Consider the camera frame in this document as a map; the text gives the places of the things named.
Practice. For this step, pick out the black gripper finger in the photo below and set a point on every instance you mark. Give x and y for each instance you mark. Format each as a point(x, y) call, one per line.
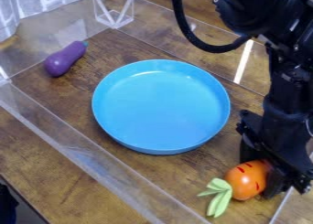
point(277, 182)
point(249, 150)

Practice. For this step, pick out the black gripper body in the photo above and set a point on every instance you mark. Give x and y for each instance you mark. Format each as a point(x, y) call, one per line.
point(282, 134)

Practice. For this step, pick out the blue round tray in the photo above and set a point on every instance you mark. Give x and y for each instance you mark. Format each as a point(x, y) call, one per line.
point(160, 106)

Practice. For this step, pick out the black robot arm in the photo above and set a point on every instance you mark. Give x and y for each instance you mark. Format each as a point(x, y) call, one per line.
point(282, 24)

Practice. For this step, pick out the orange toy carrot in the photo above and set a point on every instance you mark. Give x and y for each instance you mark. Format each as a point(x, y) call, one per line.
point(243, 182)

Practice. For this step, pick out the purple toy eggplant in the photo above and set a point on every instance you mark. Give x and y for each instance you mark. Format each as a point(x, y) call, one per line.
point(57, 63)

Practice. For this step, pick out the white brick-pattern curtain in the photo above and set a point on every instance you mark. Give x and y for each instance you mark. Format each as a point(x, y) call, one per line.
point(15, 10)

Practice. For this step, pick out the clear acrylic enclosure wall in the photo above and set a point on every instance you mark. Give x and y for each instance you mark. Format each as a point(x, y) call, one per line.
point(79, 178)

